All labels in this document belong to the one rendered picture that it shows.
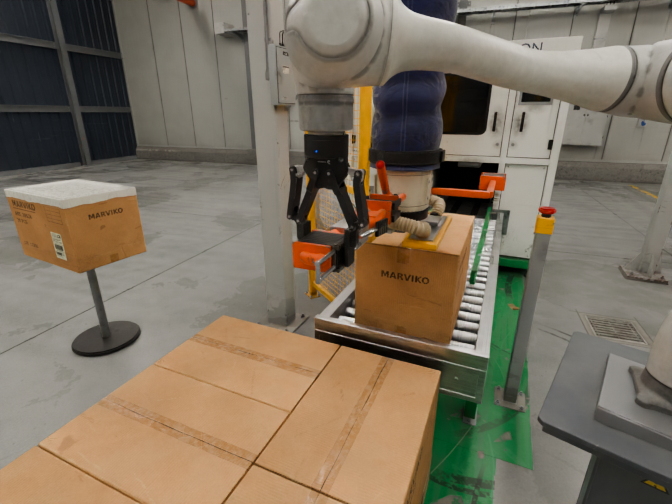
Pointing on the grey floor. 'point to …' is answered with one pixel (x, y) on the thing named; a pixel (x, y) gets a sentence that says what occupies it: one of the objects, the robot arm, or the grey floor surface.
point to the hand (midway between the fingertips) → (327, 247)
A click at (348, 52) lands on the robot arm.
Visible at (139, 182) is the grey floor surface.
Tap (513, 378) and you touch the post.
